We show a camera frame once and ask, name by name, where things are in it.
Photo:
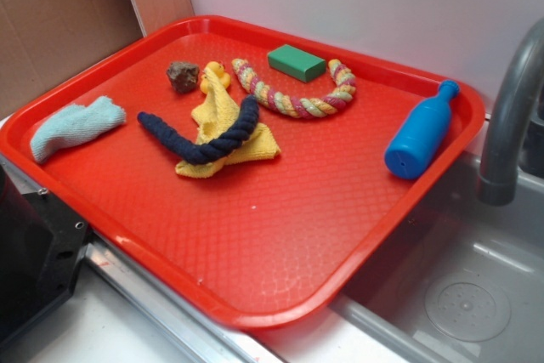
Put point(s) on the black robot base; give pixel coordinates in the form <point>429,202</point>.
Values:
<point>43,242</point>

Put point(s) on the yellow cloth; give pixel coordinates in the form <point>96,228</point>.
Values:
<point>213,117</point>

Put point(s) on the light blue cloth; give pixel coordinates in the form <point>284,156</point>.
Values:
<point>75,125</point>

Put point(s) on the red plastic tray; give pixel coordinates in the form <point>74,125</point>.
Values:
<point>259,244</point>

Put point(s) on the green rectangular block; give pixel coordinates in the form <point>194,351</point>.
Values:
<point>296,63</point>

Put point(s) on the yellow rubber duck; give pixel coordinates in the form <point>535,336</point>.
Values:
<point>218,69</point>

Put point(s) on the brown rock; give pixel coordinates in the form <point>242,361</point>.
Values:
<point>183,76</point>

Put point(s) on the blue plastic bottle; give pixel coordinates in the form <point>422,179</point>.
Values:
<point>414,146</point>

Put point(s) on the grey faucet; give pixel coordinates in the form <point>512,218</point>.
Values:
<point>514,139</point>

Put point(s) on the grey plastic sink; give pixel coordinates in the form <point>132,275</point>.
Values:
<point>457,280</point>

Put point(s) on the brown cardboard panel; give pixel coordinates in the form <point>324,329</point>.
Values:
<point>45,42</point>

